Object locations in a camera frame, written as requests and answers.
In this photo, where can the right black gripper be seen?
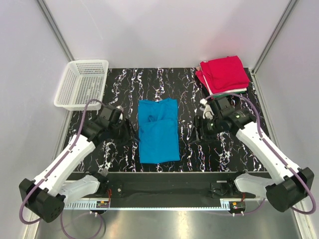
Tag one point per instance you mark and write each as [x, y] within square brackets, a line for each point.
[199, 122]

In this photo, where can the blue t shirt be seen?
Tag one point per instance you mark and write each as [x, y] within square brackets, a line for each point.
[158, 131]

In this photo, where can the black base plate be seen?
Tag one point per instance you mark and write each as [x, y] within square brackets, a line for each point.
[211, 184]

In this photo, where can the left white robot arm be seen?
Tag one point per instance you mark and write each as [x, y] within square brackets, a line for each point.
[91, 133]

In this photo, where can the green folded t shirt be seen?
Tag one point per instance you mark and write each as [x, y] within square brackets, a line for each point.
[229, 93]

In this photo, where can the aluminium frame rail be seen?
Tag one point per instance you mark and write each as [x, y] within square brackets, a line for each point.
[159, 199]

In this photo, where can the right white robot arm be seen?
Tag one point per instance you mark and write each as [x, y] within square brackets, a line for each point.
[287, 185]

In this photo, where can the red folded t shirt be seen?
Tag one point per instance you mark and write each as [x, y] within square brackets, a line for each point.
[223, 74]

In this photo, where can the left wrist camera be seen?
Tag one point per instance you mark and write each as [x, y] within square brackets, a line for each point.
[111, 115]

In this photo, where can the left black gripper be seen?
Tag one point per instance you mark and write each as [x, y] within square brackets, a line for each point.
[129, 136]

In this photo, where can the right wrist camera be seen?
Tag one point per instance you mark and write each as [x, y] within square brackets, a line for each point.
[218, 108]

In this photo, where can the white plastic basket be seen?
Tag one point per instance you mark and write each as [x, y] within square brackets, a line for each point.
[82, 80]

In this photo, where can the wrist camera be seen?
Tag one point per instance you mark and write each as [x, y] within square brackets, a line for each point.
[111, 115]
[218, 108]

